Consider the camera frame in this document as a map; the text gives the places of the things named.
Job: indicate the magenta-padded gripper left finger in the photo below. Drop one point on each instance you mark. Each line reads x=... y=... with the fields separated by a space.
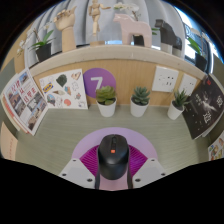
x=88 y=161

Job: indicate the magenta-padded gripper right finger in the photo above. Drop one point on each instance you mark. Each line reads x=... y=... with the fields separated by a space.
x=138 y=161

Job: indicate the black computer mouse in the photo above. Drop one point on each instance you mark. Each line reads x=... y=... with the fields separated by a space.
x=113 y=160

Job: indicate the purple mouse pad with wrist rest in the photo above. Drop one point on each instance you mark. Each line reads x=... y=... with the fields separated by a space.
x=90 y=138

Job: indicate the succulent in white pot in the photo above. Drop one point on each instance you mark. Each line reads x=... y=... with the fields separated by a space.
x=106 y=106
x=175 y=111
x=139 y=107

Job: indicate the white sticker sheet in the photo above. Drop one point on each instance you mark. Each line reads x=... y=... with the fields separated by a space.
x=65 y=90

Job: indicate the colourful illustrated booklet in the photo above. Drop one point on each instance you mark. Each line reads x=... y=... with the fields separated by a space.
x=217 y=148

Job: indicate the purple round number sign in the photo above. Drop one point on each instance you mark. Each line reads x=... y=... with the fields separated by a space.
x=98 y=78

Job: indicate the black cover book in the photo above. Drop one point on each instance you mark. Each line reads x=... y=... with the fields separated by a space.
x=203 y=108

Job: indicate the wooden desk back shelf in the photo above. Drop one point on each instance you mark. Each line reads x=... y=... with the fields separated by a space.
x=133 y=66

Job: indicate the grey-green desk partition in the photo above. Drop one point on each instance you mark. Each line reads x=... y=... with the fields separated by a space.
x=218 y=70
x=5 y=76

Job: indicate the black horse figurine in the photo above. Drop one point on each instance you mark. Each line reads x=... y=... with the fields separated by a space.
x=166 y=35

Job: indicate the pink horse figurine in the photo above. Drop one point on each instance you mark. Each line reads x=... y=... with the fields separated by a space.
x=133 y=26

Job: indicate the grey pleated curtain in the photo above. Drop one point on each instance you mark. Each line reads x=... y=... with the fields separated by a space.
x=81 y=20

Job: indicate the wooden artist mannequin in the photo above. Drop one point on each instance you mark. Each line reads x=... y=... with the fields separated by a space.
x=95 y=20

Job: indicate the dark-framed window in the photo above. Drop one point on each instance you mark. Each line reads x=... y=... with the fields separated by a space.
x=191 y=26

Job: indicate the white wall socket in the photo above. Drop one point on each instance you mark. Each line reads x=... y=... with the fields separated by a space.
x=165 y=79
x=188 y=85

